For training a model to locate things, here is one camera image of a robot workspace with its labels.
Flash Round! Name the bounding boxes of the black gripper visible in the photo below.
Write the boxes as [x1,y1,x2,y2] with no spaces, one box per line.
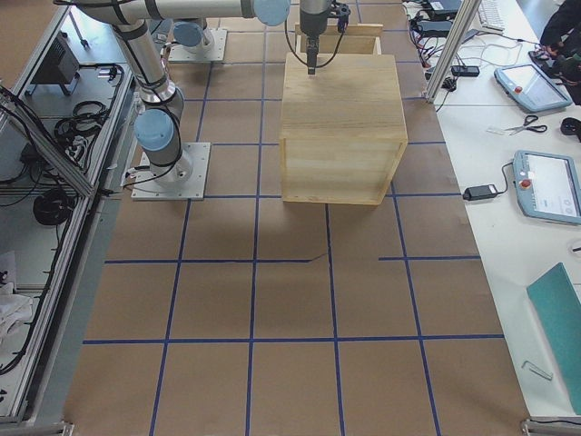
[300,0,330,75]

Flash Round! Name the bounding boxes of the wooden drawer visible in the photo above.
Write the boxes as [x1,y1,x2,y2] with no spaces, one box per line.
[319,24,383,55]

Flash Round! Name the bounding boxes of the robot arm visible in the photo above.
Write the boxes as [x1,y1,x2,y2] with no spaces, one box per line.
[172,19,214,55]
[74,1,291,200]

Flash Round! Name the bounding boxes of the wooden drawer cabinet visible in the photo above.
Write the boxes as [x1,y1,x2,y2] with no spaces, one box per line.
[279,54,409,205]

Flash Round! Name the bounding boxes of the white keyboard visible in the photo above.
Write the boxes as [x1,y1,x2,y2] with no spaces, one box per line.
[477,0,505,34]

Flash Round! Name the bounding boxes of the far teach pendant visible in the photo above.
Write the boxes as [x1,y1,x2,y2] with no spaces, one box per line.
[494,64,573,113]

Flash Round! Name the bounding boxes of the teach pendant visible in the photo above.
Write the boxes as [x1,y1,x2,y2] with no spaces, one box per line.
[494,64,573,113]
[512,150,580,225]

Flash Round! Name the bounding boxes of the black power brick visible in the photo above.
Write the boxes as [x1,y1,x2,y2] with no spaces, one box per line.
[462,184,499,202]

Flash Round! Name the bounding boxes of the black scissors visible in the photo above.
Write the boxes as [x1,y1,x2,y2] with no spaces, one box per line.
[505,114,547,135]

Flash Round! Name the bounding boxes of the near teach pendant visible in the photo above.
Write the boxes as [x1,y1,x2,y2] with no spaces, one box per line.
[512,150,580,225]

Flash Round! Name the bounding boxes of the green cutting mat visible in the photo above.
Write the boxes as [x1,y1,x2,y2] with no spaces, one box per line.
[527,263,580,415]

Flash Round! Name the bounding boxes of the crumpled white cloth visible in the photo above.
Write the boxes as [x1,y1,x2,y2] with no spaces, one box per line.
[0,252,33,346]

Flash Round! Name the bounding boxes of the metal allen key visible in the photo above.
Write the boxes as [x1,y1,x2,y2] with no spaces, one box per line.
[521,360,554,382]

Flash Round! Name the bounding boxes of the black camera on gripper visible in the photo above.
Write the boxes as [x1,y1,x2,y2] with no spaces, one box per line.
[329,0,350,34]

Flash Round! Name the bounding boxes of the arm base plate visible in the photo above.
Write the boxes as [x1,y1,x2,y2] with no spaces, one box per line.
[169,28,227,64]
[131,143,211,201]

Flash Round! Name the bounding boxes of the aluminium frame post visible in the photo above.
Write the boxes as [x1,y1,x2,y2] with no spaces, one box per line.
[426,0,480,104]

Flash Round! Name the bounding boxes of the black box in enclosure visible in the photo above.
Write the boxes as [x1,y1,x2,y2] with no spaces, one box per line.
[26,33,80,95]

